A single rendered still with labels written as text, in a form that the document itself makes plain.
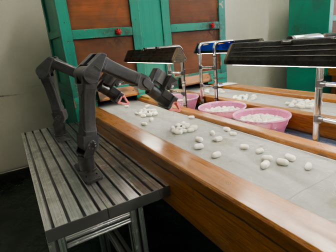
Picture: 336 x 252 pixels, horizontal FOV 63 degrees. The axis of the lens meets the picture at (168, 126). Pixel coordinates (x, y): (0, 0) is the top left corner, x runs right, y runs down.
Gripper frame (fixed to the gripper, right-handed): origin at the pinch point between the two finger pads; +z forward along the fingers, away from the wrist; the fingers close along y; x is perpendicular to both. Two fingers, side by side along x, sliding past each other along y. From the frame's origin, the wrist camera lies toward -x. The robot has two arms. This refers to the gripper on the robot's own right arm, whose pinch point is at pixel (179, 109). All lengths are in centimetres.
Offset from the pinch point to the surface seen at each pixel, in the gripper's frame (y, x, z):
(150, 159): -23.0, 26.4, -15.5
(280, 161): -60, 7, 2
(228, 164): -48, 15, -5
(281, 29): 172, -219, 199
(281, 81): 172, -163, 251
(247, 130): -31.7, -3.6, 13.8
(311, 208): -79, 16, -7
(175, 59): 1.9, -19.1, -14.5
